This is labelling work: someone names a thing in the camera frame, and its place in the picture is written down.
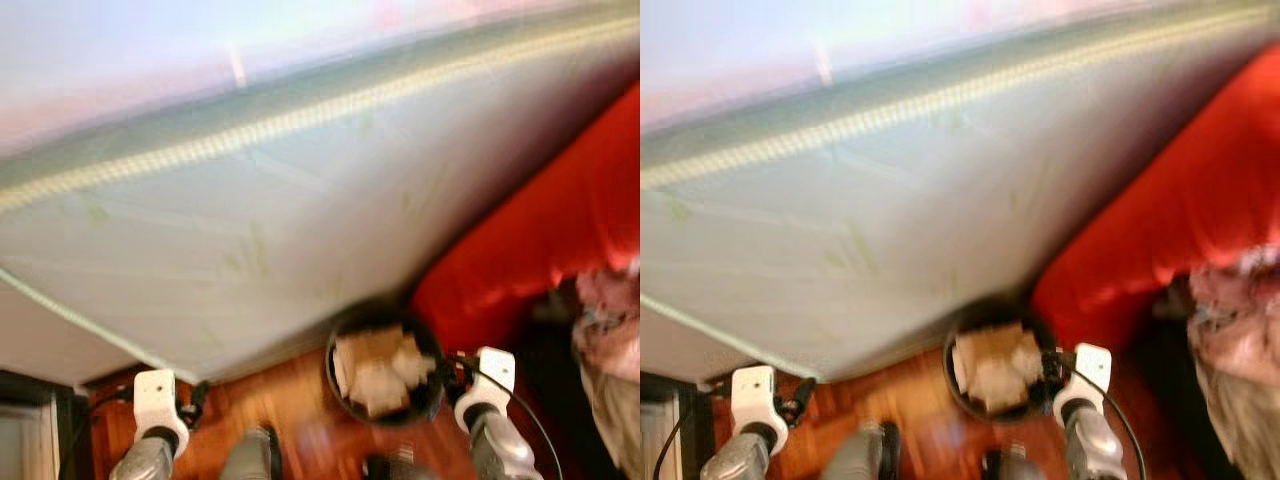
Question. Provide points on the pink cartoon bear blanket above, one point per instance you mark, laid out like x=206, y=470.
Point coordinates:
x=1235, y=310
x=610, y=320

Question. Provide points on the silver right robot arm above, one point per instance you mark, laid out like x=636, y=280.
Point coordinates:
x=505, y=450
x=1092, y=450

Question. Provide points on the grey left robot leg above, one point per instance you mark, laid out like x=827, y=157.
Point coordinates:
x=248, y=455
x=860, y=452

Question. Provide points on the grey robot leg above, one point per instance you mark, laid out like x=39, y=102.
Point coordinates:
x=248, y=455
x=400, y=468
x=1015, y=465
x=860, y=452

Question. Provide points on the grey right robot leg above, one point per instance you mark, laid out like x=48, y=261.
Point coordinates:
x=1015, y=465
x=400, y=468

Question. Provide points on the dark framed cabinet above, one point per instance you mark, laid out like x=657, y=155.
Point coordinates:
x=30, y=430
x=650, y=440

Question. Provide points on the large red cushion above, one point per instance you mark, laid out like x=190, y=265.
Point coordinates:
x=1170, y=200
x=540, y=220

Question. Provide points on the white mattress with piped edge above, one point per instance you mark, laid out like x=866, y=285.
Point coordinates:
x=850, y=200
x=250, y=200

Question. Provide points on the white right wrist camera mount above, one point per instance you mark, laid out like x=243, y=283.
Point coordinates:
x=1088, y=380
x=492, y=385

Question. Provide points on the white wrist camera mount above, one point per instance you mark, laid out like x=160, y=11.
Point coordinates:
x=1088, y=380
x=492, y=385
x=158, y=405
x=757, y=400

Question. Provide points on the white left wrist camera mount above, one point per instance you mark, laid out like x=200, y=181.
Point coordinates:
x=158, y=405
x=757, y=400

